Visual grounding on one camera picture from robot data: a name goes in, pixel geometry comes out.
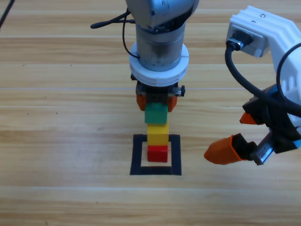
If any white ribbed camera mount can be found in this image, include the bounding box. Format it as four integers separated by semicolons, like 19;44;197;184
228;5;301;113

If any black tape square outline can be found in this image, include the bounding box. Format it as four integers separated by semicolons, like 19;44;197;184
129;134;182;176

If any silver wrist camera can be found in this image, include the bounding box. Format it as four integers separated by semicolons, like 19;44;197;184
225;25;269;58

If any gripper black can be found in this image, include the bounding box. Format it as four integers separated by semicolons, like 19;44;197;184
204;86;301;166
136;81;187;113

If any red cube block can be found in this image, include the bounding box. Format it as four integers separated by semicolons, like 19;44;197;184
147;145;169;163

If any yellow cube block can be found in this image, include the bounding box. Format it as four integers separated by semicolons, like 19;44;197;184
146;121;170;146

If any green cube block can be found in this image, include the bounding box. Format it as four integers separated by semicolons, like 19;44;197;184
144;102;168;124

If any long black cable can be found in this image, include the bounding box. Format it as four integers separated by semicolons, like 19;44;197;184
0;0;15;30

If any thin black wire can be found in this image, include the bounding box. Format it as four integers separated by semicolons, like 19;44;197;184
122;9;141;60
275;42;301;102

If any thick black camera cable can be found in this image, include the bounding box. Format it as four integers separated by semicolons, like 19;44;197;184
224;37;301;113

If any looped black cable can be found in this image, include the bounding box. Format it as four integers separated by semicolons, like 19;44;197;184
90;8;136;30

